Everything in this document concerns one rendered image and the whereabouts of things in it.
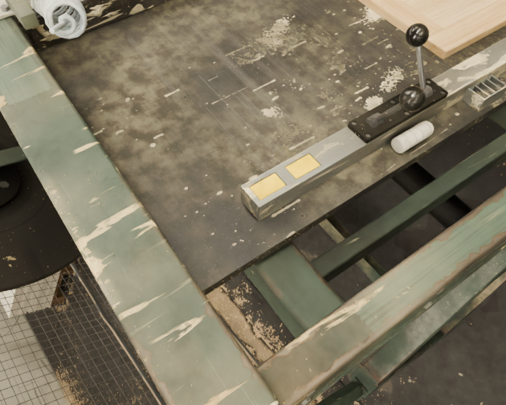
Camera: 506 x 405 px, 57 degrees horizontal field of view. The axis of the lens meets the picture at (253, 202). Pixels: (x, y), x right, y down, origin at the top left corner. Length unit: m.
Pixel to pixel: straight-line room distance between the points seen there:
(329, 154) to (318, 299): 0.23
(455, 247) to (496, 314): 1.69
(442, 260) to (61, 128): 0.59
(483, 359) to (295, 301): 1.83
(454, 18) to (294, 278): 0.71
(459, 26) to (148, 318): 0.89
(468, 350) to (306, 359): 1.92
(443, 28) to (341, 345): 0.75
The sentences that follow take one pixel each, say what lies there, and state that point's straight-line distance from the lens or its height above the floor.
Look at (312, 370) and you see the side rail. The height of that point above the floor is 1.77.
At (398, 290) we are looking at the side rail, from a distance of 0.66.
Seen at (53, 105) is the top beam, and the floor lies 1.87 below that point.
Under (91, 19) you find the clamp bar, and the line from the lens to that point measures 1.12.
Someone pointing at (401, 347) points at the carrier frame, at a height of 0.79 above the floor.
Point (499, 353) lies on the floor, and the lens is 2.45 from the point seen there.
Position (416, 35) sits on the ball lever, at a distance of 0.86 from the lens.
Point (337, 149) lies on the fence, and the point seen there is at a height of 1.55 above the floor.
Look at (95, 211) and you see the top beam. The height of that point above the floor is 1.90.
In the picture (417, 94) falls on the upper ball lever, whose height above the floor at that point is 1.55.
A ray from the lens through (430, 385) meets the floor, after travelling 2.63.
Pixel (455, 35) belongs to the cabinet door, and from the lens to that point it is 1.13.
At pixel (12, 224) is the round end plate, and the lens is 1.32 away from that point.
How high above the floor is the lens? 2.22
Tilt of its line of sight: 47 degrees down
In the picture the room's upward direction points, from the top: 97 degrees counter-clockwise
